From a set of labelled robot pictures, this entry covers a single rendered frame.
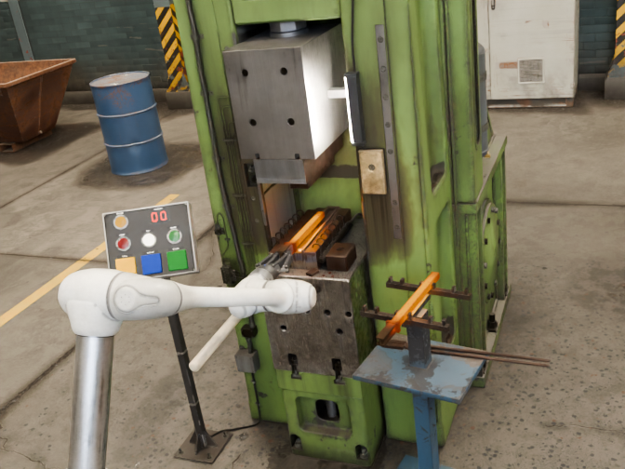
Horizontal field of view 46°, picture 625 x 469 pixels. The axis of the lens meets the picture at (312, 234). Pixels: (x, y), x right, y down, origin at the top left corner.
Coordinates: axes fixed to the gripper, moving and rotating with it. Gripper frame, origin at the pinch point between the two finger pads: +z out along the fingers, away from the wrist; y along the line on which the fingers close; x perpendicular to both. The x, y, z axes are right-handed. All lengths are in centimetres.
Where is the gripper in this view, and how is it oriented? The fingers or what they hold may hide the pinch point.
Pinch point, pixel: (285, 251)
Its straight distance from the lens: 274.4
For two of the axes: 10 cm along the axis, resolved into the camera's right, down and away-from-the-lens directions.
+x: -1.3, -9.0, -4.2
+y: 9.3, 0.4, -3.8
